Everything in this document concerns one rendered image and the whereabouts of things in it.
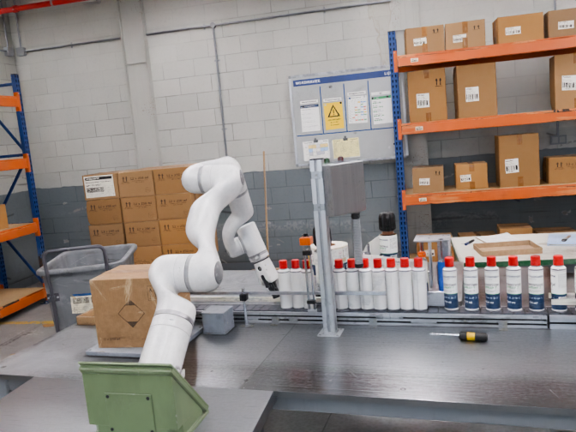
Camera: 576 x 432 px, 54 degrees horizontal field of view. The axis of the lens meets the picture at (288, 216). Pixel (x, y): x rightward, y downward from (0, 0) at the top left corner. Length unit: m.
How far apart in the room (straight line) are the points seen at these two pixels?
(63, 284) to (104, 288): 2.17
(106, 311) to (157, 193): 3.44
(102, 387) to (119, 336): 0.68
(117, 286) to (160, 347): 0.65
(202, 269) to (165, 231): 3.94
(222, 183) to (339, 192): 0.44
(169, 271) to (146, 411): 0.43
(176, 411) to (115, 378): 0.18
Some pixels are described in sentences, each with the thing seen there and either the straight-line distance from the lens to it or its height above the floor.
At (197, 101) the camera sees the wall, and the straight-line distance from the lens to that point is 7.01.
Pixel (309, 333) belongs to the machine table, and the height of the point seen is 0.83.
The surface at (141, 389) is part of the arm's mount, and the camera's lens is 1.57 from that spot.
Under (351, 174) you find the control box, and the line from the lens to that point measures 2.11.
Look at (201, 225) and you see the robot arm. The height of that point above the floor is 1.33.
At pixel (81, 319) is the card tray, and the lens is 2.75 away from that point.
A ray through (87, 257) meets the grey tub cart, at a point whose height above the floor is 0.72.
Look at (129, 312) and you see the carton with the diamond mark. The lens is 2.24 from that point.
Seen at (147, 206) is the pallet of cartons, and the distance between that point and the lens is 5.67.
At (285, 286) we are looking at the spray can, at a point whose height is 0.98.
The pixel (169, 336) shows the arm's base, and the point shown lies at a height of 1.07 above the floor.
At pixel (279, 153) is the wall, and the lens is 6.72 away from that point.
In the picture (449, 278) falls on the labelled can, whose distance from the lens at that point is 2.21.
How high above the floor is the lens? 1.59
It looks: 8 degrees down
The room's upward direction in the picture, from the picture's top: 5 degrees counter-clockwise
